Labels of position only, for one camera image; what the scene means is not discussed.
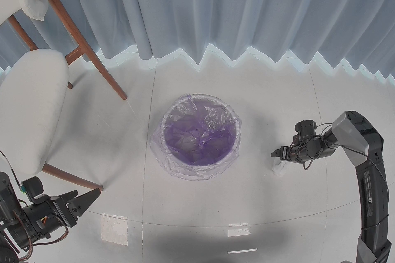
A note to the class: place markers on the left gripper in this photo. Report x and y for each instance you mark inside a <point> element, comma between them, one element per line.
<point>46,218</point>

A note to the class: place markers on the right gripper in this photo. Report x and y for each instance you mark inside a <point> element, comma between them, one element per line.
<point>293,154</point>

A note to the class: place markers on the purple plastic bag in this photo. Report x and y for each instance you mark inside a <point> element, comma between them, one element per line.
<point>197,138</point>

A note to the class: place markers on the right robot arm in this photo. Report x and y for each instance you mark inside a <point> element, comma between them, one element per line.
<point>367,163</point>

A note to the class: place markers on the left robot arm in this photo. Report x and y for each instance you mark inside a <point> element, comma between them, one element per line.
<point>7,194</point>

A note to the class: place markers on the white trash bin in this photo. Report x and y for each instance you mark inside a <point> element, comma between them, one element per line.
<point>213,162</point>

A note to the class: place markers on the crumpled white paper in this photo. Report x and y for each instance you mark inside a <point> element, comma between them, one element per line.
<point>279,169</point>

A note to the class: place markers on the white cushioned wooden chair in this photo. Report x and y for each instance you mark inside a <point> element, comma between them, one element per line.
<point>31,101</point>

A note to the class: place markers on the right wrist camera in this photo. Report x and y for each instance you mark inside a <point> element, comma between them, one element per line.
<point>306,129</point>

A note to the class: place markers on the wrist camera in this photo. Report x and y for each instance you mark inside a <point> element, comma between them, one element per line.
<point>32,187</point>
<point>306,129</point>

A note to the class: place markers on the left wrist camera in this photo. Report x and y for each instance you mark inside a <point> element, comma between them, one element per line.
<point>32,187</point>

